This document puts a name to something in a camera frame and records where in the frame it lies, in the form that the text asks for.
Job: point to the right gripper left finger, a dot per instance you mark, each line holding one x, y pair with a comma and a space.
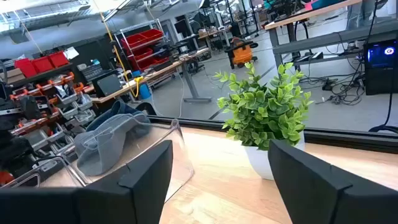
93, 205

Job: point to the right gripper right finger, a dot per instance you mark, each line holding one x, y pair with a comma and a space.
335, 199

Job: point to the dark blue denim cap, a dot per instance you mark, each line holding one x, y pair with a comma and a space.
119, 107

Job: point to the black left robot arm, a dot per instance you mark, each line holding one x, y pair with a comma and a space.
12, 152

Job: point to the grey denim cap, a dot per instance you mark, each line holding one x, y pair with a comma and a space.
102, 149

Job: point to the clear plastic bin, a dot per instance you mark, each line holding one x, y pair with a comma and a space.
175, 155
37, 177

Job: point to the orange grey parts organizer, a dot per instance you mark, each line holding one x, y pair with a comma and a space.
62, 99

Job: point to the green plant in white pot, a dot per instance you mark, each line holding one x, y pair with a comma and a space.
264, 112

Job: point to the black case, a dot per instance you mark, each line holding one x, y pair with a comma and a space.
107, 84

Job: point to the blue bucket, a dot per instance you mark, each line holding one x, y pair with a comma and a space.
145, 91

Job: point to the computer tower with blue light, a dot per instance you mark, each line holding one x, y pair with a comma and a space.
379, 74

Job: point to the long wooden workbench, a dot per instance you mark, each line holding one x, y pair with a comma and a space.
161, 73

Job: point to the red plastic storage bin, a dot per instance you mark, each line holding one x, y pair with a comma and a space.
59, 59
133, 41
43, 64
152, 35
25, 68

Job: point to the cardboard box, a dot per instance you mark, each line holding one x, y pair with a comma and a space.
12, 76

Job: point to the orange shop vacuum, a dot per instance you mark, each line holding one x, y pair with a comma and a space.
242, 54

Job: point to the black aluminium table frame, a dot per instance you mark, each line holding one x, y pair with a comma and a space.
348, 138

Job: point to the wooden desk grey frame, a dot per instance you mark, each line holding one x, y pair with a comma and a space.
311, 14

